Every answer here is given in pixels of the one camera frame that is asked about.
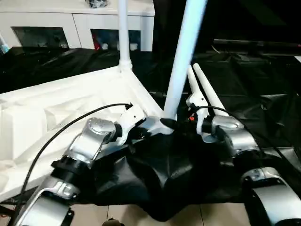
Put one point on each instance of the white plastic table leg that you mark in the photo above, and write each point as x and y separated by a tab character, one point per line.
209	89
185	47
192	80
124	35

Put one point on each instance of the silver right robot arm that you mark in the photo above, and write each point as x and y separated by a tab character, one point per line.
235	136

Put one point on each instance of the dark rounded robot body part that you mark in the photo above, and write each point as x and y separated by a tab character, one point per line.
113	222

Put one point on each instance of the black backdrop cloth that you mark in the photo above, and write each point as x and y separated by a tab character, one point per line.
247	18

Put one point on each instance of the white cabinet with glass doors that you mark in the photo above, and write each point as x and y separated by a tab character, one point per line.
47	18

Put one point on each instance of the blue white wrapped roll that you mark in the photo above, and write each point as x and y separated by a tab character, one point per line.
3	47

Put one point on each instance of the black folding table frame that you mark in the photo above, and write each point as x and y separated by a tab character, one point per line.
9	214

